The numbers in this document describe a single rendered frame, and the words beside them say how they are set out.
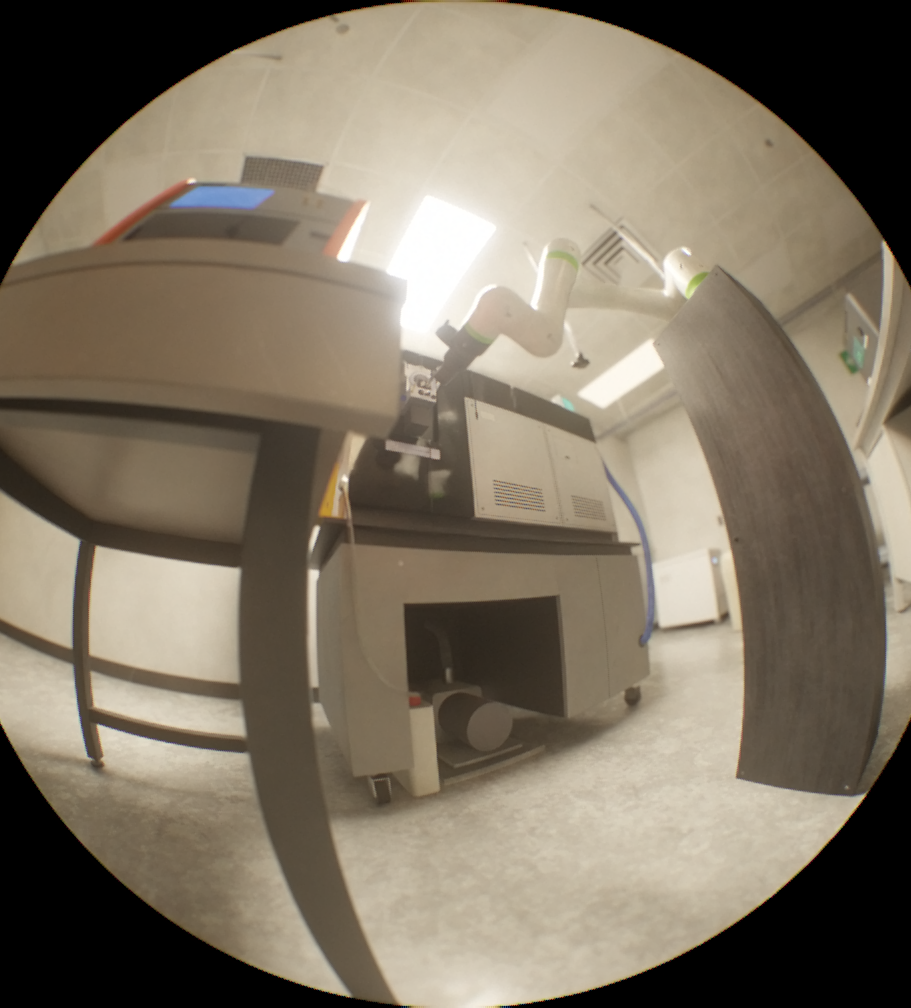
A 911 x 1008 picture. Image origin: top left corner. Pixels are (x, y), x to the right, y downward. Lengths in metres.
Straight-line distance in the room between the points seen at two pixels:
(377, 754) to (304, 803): 0.60
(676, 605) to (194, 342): 3.77
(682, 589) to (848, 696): 3.11
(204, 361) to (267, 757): 0.20
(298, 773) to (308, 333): 0.23
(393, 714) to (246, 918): 0.56
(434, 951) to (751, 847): 0.51
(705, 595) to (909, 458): 2.61
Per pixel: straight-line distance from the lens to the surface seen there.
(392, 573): 0.76
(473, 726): 1.04
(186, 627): 2.03
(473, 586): 0.85
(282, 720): 0.19
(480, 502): 1.02
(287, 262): 0.21
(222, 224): 0.50
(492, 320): 0.76
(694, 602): 3.66
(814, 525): 0.71
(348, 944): 0.33
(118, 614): 2.23
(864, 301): 1.42
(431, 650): 1.52
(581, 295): 1.20
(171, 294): 0.20
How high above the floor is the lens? 0.51
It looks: 20 degrees up
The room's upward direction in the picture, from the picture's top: 4 degrees counter-clockwise
